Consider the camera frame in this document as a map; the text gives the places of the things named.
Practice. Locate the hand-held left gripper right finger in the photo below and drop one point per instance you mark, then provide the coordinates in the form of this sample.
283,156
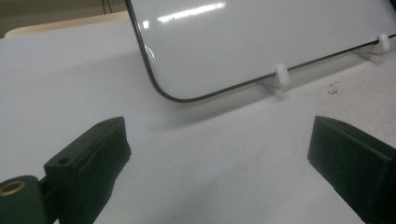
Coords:
358,168

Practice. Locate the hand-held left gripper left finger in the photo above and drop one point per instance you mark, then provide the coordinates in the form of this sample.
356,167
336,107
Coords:
84,171

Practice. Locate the white dry-erase whiteboard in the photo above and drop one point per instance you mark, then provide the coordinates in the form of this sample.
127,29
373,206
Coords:
249,43

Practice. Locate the small dark crumbs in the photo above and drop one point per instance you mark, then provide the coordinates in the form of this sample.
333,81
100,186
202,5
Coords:
333,90

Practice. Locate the white whiteboard stand foot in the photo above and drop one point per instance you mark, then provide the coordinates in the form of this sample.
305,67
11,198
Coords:
384,42
281,75

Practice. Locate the wooden table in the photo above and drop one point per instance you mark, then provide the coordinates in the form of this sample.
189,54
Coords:
62,25

